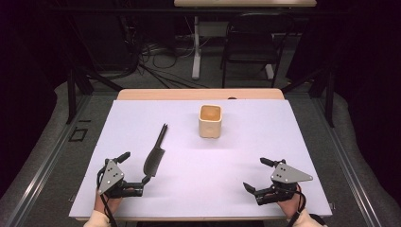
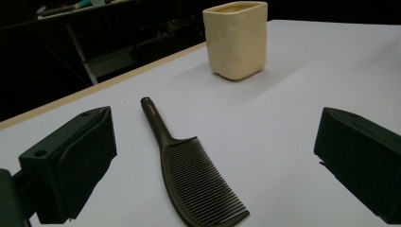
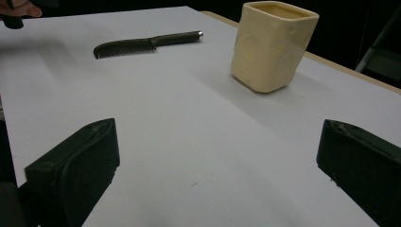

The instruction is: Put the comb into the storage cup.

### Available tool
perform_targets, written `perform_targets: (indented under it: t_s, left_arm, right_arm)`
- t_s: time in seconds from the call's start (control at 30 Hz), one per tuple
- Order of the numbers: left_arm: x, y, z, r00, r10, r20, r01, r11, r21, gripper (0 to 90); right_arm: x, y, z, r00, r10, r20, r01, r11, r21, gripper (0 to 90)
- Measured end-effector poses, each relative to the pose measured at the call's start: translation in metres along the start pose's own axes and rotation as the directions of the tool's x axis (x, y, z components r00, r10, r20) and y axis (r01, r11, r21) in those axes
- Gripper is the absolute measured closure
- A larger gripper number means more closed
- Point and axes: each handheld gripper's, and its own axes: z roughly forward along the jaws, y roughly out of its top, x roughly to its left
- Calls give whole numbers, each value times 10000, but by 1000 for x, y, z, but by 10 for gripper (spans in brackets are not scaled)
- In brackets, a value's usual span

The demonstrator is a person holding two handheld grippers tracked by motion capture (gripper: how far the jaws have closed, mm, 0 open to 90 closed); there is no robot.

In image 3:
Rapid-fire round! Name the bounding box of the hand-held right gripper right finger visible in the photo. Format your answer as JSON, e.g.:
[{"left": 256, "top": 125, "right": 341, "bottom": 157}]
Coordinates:
[{"left": 316, "top": 118, "right": 401, "bottom": 227}]

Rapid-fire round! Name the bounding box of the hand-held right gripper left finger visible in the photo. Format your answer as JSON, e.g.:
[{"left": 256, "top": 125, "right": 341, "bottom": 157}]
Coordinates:
[{"left": 18, "top": 117, "right": 121, "bottom": 227}]

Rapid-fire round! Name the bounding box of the black comb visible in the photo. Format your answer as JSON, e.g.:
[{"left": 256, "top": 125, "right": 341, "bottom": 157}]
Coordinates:
[{"left": 93, "top": 29, "right": 204, "bottom": 61}]

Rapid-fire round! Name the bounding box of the cream square cup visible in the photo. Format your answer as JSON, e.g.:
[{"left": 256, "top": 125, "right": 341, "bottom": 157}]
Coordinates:
[{"left": 230, "top": 0, "right": 321, "bottom": 95}]

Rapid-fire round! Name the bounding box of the grey metal stand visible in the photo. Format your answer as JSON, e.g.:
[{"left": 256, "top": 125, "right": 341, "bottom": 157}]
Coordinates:
[{"left": 355, "top": 9, "right": 401, "bottom": 83}]

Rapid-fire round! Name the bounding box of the white table mat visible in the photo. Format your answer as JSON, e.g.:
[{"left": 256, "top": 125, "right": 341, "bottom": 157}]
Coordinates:
[{"left": 0, "top": 5, "right": 401, "bottom": 227}]

